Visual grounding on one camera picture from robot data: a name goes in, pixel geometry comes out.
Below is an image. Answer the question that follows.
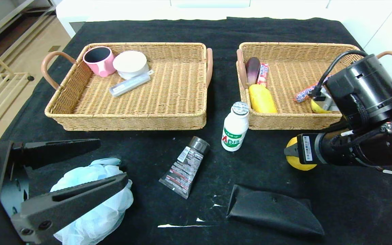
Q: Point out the black tablecloth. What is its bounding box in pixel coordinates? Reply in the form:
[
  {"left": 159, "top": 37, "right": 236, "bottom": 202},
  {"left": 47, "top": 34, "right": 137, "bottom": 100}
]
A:
[{"left": 0, "top": 17, "right": 392, "bottom": 245}]

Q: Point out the red candy packet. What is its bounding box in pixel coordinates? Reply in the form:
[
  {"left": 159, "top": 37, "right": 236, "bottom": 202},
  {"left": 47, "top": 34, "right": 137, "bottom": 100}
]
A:
[{"left": 257, "top": 63, "right": 269, "bottom": 87}]

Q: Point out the wicker basket holding food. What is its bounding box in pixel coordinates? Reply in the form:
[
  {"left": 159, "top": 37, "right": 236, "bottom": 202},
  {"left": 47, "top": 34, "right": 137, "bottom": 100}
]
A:
[{"left": 236, "top": 42, "right": 392, "bottom": 131}]

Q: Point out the yellow pear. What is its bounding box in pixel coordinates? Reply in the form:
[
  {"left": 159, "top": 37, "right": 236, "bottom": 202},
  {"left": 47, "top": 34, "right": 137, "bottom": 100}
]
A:
[{"left": 285, "top": 136, "right": 318, "bottom": 171}]

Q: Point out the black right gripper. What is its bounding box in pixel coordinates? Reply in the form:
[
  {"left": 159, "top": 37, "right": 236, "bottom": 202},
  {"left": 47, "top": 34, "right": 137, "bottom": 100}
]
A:
[{"left": 283, "top": 130, "right": 342, "bottom": 165}]

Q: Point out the yellow lemon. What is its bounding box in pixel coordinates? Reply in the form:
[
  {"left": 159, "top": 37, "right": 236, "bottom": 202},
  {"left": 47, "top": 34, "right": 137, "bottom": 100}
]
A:
[{"left": 311, "top": 99, "right": 332, "bottom": 114}]

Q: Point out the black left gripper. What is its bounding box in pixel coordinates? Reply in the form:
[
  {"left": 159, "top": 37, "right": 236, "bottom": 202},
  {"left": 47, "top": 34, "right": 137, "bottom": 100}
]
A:
[{"left": 0, "top": 138, "right": 127, "bottom": 245}]

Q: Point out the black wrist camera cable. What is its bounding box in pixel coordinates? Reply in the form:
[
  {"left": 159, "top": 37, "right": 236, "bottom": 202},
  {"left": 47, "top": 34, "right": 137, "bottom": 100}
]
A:
[{"left": 313, "top": 50, "right": 369, "bottom": 99}]

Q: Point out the wicker basket holding household items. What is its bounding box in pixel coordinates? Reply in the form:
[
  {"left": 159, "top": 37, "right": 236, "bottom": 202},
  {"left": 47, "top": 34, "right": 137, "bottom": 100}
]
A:
[{"left": 42, "top": 42, "right": 214, "bottom": 131}]

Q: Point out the purple eggplant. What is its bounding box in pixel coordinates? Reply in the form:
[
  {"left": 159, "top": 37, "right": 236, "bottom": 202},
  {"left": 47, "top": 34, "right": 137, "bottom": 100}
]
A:
[{"left": 245, "top": 57, "right": 261, "bottom": 89}]

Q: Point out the grey translucent toothbrush case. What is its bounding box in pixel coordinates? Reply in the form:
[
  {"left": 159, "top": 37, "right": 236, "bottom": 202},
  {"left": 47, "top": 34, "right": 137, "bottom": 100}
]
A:
[{"left": 109, "top": 70, "right": 154, "bottom": 98}]

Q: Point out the grey metal shelf frame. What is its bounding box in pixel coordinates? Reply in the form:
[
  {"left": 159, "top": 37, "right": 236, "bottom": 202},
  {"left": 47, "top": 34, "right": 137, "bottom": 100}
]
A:
[{"left": 0, "top": 0, "right": 58, "bottom": 45}]

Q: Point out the black leather pouch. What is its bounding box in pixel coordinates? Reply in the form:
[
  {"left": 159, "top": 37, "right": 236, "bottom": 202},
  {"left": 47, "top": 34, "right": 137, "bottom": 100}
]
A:
[{"left": 227, "top": 184, "right": 325, "bottom": 237}]

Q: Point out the long yellow mango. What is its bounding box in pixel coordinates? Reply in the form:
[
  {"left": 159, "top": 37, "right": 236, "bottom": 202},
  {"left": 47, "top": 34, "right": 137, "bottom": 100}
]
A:
[{"left": 249, "top": 84, "right": 278, "bottom": 114}]

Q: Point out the white round bowl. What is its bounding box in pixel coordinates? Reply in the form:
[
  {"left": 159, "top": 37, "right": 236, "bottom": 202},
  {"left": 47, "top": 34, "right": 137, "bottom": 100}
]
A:
[{"left": 113, "top": 50, "right": 149, "bottom": 80}]

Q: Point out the red blue wrapped sausage stick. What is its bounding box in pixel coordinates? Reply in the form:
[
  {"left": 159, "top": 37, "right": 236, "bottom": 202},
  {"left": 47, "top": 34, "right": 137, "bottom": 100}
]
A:
[{"left": 294, "top": 83, "right": 319, "bottom": 103}]

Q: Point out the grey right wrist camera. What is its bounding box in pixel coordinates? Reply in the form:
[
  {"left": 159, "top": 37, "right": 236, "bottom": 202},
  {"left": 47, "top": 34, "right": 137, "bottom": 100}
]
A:
[{"left": 313, "top": 87, "right": 340, "bottom": 113}]

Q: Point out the light blue bath loofah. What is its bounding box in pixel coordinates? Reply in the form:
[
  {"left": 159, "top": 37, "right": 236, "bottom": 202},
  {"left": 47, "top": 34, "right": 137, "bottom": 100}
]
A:
[{"left": 50, "top": 158, "right": 134, "bottom": 245}]

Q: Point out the white milk drink bottle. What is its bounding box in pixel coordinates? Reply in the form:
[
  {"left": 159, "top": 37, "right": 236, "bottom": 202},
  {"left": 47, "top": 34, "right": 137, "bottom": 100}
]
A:
[{"left": 222, "top": 101, "right": 250, "bottom": 152}]

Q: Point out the pink plastic cup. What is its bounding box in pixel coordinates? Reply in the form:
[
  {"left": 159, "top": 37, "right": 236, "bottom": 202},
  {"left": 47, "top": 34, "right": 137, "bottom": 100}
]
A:
[{"left": 83, "top": 46, "right": 116, "bottom": 78}]

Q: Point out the black cleanser tube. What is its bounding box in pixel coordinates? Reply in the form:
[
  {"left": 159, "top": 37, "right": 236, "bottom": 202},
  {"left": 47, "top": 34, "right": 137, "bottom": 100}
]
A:
[{"left": 159, "top": 136, "right": 211, "bottom": 199}]

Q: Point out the white cabinet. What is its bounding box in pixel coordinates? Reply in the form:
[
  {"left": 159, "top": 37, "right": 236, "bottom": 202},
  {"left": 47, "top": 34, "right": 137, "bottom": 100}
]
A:
[{"left": 329, "top": 0, "right": 392, "bottom": 114}]

